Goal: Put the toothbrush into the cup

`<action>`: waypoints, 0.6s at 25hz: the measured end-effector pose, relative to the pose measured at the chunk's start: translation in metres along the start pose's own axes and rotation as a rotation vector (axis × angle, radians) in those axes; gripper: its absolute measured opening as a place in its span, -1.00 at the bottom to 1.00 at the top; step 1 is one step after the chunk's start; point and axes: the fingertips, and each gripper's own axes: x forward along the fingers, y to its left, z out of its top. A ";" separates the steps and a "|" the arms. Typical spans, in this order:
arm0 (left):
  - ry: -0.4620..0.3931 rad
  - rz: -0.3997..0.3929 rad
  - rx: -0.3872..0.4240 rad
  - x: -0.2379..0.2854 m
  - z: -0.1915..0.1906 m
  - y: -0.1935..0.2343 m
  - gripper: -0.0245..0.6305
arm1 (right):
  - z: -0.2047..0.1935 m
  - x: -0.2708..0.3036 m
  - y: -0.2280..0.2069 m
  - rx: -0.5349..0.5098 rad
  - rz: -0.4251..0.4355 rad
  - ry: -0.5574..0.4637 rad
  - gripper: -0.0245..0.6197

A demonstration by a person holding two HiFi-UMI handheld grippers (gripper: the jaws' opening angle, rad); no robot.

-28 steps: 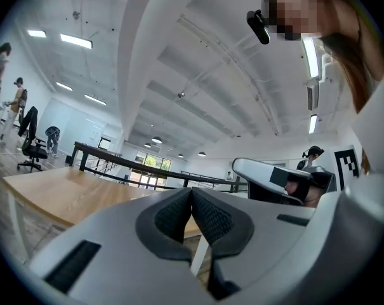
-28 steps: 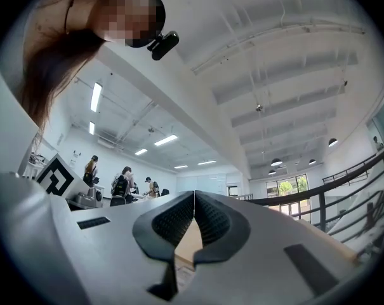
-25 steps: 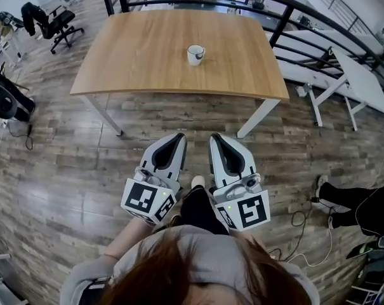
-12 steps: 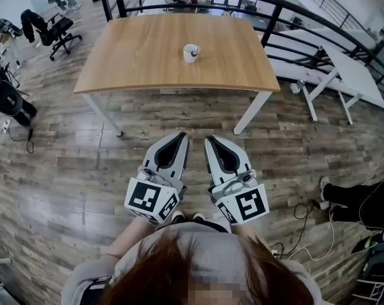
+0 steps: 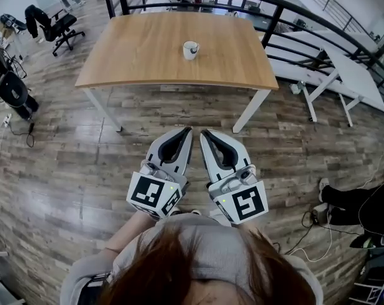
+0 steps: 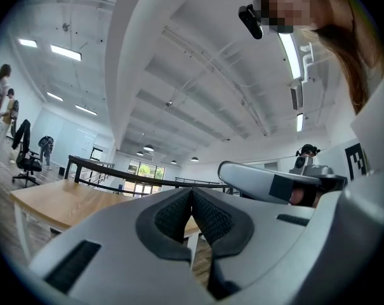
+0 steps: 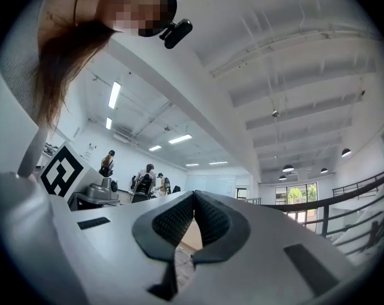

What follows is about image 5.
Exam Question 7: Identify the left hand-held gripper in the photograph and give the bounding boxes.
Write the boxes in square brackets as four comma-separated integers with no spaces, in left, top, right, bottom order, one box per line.
[125,126,194,219]

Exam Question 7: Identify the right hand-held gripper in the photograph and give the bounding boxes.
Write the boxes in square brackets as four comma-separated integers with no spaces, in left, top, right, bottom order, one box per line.
[199,128,270,226]

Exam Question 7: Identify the white mug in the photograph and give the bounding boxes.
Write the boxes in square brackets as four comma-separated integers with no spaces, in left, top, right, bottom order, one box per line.
[182,41,201,61]

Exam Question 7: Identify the person's left forearm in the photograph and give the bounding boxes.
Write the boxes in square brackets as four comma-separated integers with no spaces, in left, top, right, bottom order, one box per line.
[103,210,157,262]

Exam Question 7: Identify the white table leg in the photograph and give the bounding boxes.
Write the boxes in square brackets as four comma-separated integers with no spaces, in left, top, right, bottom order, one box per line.
[83,86,124,132]
[232,88,272,134]

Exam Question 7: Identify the person's grey top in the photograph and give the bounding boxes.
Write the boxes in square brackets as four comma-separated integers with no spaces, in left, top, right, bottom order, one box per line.
[60,213,324,305]

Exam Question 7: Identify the wooden table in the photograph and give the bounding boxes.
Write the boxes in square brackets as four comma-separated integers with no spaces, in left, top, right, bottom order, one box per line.
[102,0,384,107]

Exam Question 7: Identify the white desk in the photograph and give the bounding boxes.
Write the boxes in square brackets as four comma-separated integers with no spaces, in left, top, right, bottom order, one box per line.
[0,27,30,63]
[301,45,384,127]

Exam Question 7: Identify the black green device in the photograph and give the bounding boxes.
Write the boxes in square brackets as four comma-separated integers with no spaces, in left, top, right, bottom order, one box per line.
[350,230,384,250]

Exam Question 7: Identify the black rounded device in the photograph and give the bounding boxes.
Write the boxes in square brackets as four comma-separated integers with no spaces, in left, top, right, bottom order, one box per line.
[0,70,40,120]

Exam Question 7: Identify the black office chair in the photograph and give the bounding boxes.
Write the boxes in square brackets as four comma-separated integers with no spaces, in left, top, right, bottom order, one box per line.
[39,10,86,57]

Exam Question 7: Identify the black grey equipment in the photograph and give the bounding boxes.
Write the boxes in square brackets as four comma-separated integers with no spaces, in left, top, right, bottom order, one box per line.
[0,13,27,31]

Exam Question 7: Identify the black floor cable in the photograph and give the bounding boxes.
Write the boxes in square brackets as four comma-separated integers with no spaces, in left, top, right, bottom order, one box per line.
[7,121,36,148]

